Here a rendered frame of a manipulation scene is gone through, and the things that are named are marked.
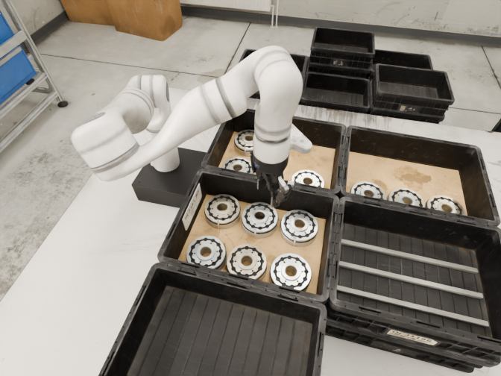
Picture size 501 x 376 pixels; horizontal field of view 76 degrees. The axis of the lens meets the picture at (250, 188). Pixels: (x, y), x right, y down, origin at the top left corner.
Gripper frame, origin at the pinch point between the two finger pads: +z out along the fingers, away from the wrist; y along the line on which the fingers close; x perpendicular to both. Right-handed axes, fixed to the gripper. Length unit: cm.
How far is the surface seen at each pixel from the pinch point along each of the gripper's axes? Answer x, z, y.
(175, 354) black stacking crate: -33.8, 17.7, 16.8
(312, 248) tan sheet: 8.0, 17.4, 11.0
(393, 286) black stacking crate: 19.3, 17.6, 29.7
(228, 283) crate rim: -17.4, 8.8, 11.6
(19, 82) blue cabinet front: -68, 64, -210
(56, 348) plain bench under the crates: -61, 30, -4
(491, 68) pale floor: 305, 100, -86
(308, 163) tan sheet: 26.2, 17.2, -15.3
